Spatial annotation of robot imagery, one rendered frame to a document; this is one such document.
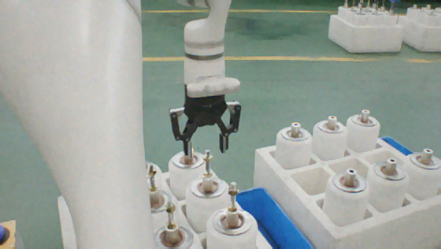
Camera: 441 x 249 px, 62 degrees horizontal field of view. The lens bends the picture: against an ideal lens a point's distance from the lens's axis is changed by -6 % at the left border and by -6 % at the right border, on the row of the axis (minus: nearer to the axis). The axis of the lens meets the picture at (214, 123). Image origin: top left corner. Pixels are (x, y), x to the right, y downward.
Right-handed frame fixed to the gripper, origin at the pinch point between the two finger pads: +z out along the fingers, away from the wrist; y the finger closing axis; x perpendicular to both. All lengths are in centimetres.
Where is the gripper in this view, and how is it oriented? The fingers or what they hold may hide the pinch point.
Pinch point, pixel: (205, 148)
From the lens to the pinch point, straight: 77.8
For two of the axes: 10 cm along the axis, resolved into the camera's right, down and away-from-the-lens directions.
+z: 0.0, 8.9, 4.5
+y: -9.6, 1.3, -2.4
